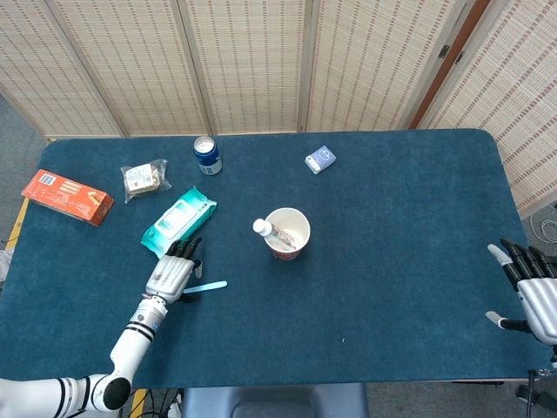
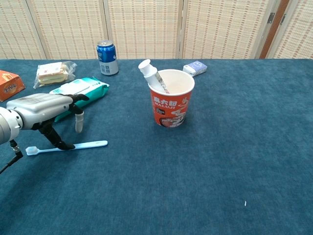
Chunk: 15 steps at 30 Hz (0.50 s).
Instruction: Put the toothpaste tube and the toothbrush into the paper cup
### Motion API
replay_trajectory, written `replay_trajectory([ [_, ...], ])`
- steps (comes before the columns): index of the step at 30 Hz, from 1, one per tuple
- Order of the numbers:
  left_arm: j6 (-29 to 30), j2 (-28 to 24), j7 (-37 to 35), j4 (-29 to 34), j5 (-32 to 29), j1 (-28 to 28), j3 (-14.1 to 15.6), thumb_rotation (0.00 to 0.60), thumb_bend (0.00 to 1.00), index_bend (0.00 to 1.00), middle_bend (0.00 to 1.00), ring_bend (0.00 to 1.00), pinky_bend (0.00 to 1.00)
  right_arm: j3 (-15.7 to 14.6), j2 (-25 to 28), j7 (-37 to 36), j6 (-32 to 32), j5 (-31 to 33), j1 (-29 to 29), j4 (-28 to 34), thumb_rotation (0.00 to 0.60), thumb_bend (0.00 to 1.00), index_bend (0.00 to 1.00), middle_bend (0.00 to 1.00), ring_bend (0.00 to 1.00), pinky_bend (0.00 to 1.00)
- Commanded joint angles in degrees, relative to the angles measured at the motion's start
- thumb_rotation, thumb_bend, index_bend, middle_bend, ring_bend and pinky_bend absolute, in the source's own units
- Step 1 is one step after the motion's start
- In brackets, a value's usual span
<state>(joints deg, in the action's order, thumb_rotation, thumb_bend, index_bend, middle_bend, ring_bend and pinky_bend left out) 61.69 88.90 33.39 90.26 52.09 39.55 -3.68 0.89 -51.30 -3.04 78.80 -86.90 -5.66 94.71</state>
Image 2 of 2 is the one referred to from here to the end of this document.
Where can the orange cardboard box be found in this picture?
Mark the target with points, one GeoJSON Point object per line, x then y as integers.
{"type": "Point", "coordinates": [9, 85]}

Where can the light blue toothbrush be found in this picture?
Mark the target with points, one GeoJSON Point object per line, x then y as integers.
{"type": "Point", "coordinates": [90, 144]}

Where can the blue white drink can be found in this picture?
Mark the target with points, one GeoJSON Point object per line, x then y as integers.
{"type": "Point", "coordinates": [107, 61]}

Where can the teal wet wipes pack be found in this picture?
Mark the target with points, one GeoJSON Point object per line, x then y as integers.
{"type": "Point", "coordinates": [95, 90]}

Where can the brown wooden post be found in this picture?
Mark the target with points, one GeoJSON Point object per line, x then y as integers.
{"type": "Point", "coordinates": [274, 29]}

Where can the red paper noodle cup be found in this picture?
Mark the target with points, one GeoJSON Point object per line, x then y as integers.
{"type": "Point", "coordinates": [171, 107]}

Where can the white toothpaste tube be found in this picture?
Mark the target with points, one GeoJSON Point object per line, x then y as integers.
{"type": "Point", "coordinates": [148, 69]}

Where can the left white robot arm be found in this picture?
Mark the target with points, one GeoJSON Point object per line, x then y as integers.
{"type": "Point", "coordinates": [7, 124]}

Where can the small blue tissue pack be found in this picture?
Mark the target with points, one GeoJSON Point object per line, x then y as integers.
{"type": "Point", "coordinates": [195, 67]}

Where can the sandwich in clear wrapper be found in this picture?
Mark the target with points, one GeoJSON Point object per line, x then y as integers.
{"type": "Point", "coordinates": [51, 76]}

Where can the blue table cloth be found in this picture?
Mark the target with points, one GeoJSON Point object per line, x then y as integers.
{"type": "Point", "coordinates": [232, 147]}

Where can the bamboo folding screen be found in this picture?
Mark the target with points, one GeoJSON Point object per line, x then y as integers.
{"type": "Point", "coordinates": [146, 24]}

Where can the black screen hinge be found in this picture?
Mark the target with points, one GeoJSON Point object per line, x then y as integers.
{"type": "Point", "coordinates": [283, 19]}
{"type": "Point", "coordinates": [269, 18]}

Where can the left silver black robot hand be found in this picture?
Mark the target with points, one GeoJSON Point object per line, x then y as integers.
{"type": "Point", "coordinates": [39, 107]}

